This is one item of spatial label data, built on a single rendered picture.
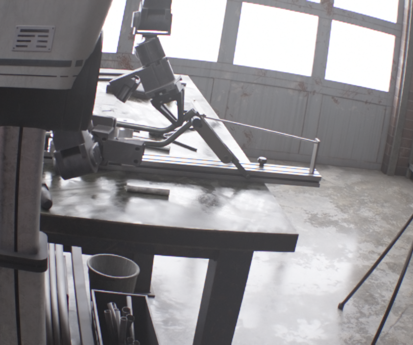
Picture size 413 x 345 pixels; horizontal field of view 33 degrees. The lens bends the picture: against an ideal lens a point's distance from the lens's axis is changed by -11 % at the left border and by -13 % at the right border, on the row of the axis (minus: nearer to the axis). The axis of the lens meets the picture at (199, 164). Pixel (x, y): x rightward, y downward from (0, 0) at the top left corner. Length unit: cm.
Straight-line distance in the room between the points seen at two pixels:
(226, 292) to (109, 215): 36
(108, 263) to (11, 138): 191
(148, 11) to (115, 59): 325
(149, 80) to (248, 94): 345
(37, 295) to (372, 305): 242
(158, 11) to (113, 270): 151
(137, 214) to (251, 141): 359
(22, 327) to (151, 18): 77
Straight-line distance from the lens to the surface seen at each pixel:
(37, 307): 115
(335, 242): 402
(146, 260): 306
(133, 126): 168
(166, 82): 163
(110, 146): 150
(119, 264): 292
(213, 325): 181
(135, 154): 149
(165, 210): 164
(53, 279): 264
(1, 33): 97
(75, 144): 137
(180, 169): 186
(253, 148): 517
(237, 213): 168
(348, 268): 372
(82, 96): 99
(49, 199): 154
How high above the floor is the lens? 148
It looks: 18 degrees down
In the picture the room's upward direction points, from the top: 9 degrees clockwise
